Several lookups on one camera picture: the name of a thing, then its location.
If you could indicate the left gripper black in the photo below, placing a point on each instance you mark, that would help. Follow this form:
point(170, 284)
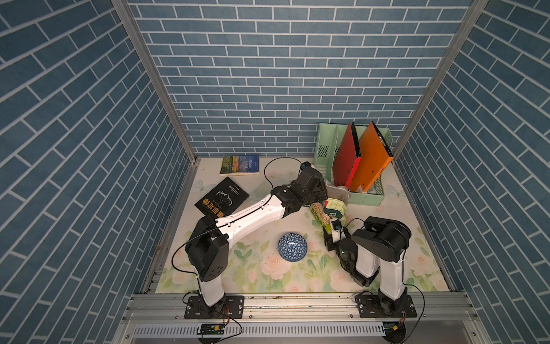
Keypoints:
point(321, 190)

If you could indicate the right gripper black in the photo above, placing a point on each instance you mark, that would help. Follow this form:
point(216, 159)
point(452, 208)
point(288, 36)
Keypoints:
point(329, 241)

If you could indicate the green oats bag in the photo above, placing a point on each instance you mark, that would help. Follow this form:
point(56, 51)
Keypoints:
point(329, 210)

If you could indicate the blue patterned ceramic bowl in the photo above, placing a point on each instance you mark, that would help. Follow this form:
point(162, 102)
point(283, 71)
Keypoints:
point(292, 247)

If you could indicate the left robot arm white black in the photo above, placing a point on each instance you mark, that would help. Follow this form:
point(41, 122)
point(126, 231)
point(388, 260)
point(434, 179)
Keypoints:
point(209, 244)

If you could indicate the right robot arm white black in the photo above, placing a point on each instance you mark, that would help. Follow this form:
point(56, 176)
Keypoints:
point(377, 249)

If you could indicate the red folder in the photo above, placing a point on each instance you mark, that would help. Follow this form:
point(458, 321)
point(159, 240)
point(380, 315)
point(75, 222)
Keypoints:
point(348, 158)

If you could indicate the mint green file rack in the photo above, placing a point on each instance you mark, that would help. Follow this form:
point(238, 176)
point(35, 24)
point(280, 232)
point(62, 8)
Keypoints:
point(329, 139)

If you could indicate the floral table mat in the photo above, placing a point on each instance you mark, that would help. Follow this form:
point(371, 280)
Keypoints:
point(256, 266)

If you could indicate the orange folder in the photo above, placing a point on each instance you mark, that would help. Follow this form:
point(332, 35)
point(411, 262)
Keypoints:
point(376, 156)

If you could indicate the blue landscape book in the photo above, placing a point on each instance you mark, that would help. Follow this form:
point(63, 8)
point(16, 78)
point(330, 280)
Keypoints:
point(239, 165)

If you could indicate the black book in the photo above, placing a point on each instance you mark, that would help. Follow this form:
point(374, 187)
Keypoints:
point(223, 200)

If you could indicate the small black controller board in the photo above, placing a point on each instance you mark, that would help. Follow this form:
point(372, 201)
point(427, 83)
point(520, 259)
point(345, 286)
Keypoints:
point(216, 330)

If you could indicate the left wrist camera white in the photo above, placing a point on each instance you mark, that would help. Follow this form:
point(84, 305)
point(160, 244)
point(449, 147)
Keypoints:
point(305, 165)

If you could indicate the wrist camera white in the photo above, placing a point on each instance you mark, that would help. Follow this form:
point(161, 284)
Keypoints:
point(305, 165)
point(338, 230)

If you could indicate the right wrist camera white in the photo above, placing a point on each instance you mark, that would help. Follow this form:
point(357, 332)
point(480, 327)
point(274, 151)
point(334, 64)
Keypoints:
point(338, 230)

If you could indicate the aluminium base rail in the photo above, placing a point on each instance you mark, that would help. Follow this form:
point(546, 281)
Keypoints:
point(442, 317)

